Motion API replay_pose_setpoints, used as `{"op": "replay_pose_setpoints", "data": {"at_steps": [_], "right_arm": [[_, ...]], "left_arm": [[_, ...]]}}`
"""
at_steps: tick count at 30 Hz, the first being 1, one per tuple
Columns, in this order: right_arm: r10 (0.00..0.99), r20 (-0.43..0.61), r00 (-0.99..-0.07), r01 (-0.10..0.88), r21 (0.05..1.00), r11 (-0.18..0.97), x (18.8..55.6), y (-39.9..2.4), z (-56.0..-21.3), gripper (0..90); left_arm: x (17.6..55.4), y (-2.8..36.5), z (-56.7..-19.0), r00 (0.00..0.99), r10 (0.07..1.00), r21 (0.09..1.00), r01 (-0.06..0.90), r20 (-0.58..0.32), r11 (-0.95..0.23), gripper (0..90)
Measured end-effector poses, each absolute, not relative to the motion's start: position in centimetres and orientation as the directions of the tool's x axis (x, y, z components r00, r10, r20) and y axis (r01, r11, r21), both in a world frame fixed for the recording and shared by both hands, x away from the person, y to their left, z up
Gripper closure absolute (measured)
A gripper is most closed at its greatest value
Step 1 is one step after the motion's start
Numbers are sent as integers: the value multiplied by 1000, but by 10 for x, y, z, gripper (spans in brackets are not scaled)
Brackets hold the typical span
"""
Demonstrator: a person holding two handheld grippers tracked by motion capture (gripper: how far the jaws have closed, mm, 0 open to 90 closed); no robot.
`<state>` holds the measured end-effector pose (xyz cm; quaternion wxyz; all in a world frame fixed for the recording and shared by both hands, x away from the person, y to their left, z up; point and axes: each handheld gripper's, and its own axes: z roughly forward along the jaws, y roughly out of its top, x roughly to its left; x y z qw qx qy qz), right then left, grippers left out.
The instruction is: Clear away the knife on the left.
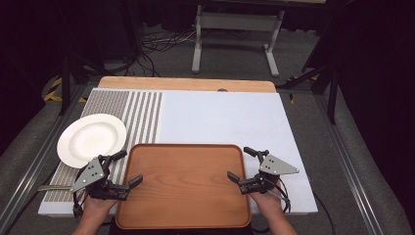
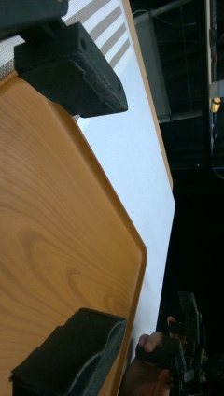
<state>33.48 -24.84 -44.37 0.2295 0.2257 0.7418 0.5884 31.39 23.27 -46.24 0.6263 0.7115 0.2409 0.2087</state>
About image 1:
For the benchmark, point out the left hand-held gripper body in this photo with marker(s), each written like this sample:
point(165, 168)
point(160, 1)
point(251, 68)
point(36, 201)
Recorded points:
point(88, 174)

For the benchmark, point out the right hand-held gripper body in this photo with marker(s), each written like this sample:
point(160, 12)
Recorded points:
point(276, 166)

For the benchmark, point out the person's left hand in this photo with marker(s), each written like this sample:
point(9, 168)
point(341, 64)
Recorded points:
point(97, 206)

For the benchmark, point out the person's right hand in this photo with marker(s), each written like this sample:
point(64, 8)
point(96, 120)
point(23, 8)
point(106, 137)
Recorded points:
point(267, 203)

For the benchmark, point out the white round plate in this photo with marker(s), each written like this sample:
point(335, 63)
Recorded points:
point(91, 139)

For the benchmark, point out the striped white table mat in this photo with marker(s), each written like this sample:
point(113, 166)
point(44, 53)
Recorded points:
point(221, 120)

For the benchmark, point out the grey striped placemat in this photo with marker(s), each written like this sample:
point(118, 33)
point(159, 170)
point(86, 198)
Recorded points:
point(140, 114)

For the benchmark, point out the brown wooden tray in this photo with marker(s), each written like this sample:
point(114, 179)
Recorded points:
point(184, 186)

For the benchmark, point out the yellow black floor tape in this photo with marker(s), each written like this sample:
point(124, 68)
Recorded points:
point(52, 93)
point(292, 98)

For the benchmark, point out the black metal stand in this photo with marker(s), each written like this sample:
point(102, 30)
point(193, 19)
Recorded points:
point(332, 94)
point(66, 84)

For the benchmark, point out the grey metal floor rail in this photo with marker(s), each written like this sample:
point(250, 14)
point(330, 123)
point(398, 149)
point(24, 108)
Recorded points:
point(350, 169)
point(36, 166)

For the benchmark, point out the white metal desk frame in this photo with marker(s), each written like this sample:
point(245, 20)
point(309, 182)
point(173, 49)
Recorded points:
point(238, 21)

